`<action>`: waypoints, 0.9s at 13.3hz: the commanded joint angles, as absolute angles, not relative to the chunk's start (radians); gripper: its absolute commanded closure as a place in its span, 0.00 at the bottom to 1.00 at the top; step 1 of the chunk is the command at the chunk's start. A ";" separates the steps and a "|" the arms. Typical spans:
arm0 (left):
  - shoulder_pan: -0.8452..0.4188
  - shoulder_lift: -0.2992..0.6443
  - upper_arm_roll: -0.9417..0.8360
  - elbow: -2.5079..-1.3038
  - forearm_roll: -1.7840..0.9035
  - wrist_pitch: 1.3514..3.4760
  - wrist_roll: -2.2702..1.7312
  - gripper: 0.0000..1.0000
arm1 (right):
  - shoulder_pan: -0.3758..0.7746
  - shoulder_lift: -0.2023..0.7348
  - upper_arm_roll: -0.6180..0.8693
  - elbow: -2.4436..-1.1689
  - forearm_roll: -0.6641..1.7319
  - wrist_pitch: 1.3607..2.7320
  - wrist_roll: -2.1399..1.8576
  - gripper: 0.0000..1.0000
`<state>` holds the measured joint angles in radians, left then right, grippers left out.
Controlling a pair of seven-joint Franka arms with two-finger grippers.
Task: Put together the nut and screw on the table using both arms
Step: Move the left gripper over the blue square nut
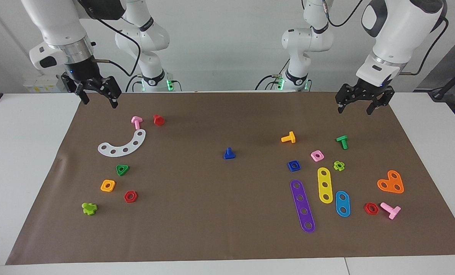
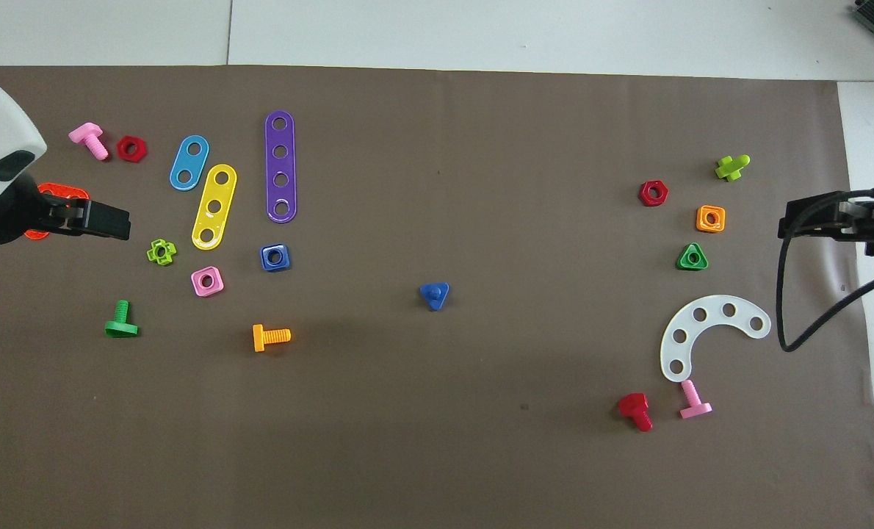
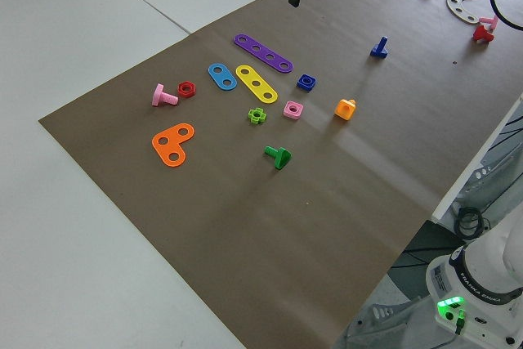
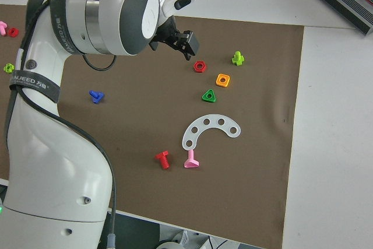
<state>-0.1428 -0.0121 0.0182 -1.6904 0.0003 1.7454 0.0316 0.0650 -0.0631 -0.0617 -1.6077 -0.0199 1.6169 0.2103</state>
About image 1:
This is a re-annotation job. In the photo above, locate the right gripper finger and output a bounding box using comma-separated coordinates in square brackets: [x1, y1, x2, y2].
[61, 74, 90, 105]
[94, 76, 122, 109]

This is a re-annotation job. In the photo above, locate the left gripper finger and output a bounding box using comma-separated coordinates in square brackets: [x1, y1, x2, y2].
[336, 83, 357, 115]
[367, 86, 395, 116]

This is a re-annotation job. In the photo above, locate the white socket box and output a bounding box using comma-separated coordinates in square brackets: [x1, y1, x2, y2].
[23, 74, 69, 93]

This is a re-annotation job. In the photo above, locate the black stand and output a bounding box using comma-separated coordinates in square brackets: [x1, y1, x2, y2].
[428, 61, 455, 102]

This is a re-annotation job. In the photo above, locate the white curved five-hole plate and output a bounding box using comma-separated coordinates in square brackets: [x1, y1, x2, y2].
[97, 129, 146, 157]

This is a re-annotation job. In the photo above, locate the yellow three-hole plate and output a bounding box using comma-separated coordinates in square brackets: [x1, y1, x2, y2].
[317, 167, 333, 204]

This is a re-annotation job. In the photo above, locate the orange-red three-hole angle plate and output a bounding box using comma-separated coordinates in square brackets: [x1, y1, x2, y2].
[377, 170, 404, 194]

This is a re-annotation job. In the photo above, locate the blue two-hole plate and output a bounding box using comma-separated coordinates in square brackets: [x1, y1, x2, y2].
[335, 191, 351, 217]

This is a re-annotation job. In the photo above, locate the purple four-hole plate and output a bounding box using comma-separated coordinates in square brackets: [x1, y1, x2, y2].
[290, 180, 316, 233]

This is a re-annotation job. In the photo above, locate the brown paper mat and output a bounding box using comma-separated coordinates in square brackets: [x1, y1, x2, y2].
[6, 91, 455, 265]

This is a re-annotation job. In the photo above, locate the black right base cable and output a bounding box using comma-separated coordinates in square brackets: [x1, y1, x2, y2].
[125, 74, 144, 92]

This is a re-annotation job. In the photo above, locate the black base cable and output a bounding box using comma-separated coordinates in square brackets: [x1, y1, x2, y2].
[125, 74, 144, 92]
[255, 74, 281, 91]

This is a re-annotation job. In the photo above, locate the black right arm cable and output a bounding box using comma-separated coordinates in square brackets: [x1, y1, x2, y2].
[92, 17, 141, 77]

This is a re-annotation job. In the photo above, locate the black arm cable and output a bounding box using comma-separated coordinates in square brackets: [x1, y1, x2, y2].
[92, 17, 141, 77]
[401, 15, 449, 76]

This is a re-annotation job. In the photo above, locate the black left shoulder cable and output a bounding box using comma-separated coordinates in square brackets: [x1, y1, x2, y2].
[323, 0, 364, 28]

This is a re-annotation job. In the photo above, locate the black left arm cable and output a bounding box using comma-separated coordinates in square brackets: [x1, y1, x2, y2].
[401, 15, 449, 76]

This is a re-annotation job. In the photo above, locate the black left base cable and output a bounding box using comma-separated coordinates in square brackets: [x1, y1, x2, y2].
[255, 74, 281, 91]

